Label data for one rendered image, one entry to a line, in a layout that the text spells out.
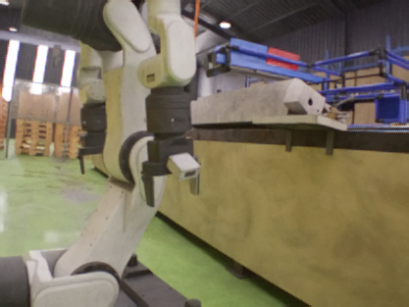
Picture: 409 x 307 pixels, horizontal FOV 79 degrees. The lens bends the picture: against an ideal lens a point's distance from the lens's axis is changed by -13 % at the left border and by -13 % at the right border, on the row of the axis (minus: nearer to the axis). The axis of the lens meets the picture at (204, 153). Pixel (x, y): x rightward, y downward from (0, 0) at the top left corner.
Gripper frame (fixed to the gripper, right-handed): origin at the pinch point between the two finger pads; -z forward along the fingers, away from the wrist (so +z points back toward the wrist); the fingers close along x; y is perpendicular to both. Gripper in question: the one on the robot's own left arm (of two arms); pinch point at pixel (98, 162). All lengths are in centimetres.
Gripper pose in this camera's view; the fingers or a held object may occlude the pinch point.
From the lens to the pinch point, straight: 96.3
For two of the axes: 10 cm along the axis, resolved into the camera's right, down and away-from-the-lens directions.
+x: 7.6, -1.3, 6.4
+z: -0.5, -9.9, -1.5
